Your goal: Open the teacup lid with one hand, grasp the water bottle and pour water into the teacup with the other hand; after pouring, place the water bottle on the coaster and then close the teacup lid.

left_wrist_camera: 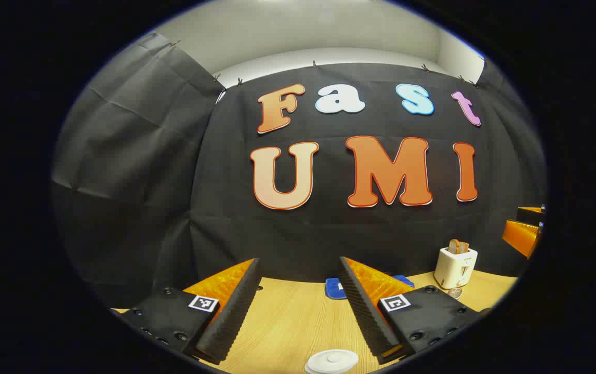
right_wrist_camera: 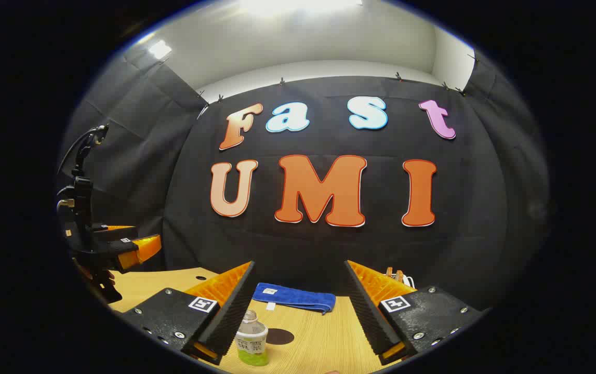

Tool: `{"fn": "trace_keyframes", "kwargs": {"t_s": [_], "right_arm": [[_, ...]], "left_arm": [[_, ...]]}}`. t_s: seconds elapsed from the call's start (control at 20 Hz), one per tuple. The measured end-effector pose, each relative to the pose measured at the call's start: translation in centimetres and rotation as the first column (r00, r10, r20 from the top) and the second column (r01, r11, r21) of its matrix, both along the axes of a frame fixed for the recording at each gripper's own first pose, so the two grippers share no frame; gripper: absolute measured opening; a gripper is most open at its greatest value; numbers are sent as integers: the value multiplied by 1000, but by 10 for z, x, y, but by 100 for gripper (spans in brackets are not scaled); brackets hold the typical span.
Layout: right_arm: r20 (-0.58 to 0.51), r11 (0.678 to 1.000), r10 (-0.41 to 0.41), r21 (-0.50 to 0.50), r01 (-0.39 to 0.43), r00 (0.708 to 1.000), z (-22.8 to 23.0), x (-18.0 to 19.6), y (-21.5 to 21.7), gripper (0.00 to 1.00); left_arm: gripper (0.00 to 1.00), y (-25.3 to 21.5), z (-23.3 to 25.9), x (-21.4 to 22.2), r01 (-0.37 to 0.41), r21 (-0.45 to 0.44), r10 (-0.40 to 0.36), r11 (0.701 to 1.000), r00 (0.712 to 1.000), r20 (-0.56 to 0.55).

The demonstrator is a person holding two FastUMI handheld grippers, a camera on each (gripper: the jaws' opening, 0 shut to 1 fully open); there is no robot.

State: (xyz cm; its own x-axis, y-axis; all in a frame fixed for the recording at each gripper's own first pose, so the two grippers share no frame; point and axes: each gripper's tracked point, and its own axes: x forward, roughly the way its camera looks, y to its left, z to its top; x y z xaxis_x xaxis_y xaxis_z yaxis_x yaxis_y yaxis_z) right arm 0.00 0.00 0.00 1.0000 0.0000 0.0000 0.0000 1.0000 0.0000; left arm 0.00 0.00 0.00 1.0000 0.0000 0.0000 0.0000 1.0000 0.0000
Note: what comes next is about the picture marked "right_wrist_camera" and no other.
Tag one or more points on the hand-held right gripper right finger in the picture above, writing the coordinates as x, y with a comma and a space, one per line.
368, 317

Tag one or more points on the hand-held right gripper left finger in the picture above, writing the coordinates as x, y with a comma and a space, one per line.
230, 317

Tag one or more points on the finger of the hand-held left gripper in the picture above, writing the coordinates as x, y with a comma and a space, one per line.
116, 232
136, 249

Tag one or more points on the ceiling light panel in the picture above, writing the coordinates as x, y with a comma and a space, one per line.
160, 50

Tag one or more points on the dark brown round coaster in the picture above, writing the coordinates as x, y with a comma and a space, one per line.
282, 336

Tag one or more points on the white toaster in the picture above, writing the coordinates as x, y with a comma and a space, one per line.
408, 283

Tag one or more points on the blue folded towel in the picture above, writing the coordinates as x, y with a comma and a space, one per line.
292, 297

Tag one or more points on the clear plastic water bottle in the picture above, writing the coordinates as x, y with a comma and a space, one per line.
251, 337

